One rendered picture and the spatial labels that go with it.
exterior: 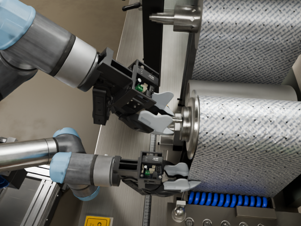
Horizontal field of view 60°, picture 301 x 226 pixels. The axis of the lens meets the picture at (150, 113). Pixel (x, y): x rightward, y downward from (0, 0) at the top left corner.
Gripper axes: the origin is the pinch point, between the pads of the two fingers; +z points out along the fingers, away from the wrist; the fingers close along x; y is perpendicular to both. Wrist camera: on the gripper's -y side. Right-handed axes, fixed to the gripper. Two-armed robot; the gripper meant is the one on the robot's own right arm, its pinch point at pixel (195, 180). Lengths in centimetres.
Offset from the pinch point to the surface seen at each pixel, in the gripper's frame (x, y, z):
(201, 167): -0.2, 8.8, 0.3
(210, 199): -2.7, -4.7, 4.5
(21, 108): 95, -109, -126
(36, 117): 86, -109, -110
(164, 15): 30.2, 25.9, -10.3
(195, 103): 6.0, 23.4, -3.0
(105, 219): -7.1, -16.5, -23.6
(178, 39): 79, -19, -4
